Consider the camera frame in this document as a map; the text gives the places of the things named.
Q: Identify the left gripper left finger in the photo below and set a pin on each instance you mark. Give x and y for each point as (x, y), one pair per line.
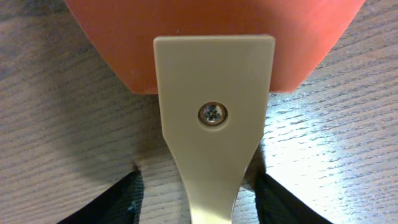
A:
(120, 204)

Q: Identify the orange scraper with tan handle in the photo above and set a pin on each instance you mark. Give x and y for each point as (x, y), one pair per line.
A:
(213, 63)

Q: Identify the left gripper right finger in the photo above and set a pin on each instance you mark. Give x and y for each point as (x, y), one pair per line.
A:
(276, 205)

